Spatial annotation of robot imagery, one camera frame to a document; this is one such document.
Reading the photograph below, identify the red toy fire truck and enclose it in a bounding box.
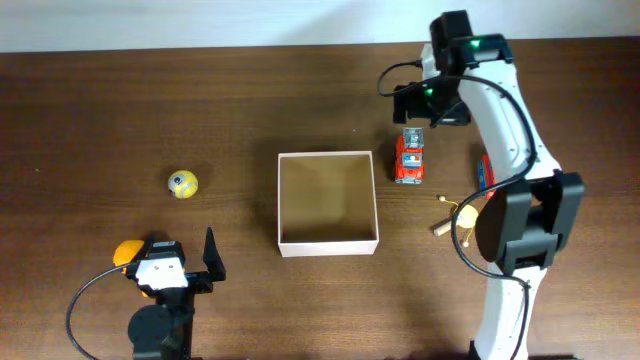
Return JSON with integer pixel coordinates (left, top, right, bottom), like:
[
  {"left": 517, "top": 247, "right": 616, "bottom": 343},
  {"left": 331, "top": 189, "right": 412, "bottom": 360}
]
[{"left": 394, "top": 127, "right": 424, "bottom": 185}]

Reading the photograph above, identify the red toy tank vehicle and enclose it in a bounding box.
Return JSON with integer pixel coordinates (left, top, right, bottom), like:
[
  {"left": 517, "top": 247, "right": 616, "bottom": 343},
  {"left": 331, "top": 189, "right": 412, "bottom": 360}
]
[{"left": 477, "top": 154, "right": 496, "bottom": 199}]

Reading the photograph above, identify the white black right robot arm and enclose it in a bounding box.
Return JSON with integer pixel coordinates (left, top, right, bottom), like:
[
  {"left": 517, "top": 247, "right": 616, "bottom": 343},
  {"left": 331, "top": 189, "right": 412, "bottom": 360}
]
[{"left": 388, "top": 10, "right": 585, "bottom": 359}]

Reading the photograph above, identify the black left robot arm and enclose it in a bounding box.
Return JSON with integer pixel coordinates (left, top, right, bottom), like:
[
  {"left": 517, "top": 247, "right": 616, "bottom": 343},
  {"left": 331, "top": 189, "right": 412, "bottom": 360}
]
[{"left": 116, "top": 228, "right": 226, "bottom": 360}]

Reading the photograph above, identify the orange ball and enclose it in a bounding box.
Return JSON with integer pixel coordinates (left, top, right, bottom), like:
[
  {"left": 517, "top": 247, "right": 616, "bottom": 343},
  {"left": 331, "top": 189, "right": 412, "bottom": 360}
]
[{"left": 112, "top": 240, "right": 144, "bottom": 266}]

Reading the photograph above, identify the yellow grey toy ball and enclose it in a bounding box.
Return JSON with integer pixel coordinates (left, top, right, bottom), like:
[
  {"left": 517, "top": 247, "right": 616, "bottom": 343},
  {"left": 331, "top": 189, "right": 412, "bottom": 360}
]
[{"left": 168, "top": 170, "right": 198, "bottom": 199}]

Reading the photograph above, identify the yellow wooden rattle drum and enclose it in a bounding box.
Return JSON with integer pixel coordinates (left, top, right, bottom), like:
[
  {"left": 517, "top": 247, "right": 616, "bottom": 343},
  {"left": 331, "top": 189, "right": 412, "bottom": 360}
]
[{"left": 432, "top": 195, "right": 479, "bottom": 248}]

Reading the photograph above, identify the pink cardboard box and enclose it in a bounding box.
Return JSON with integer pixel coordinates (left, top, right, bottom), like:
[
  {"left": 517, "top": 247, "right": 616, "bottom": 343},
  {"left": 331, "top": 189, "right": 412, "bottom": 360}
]
[{"left": 277, "top": 151, "right": 380, "bottom": 258}]

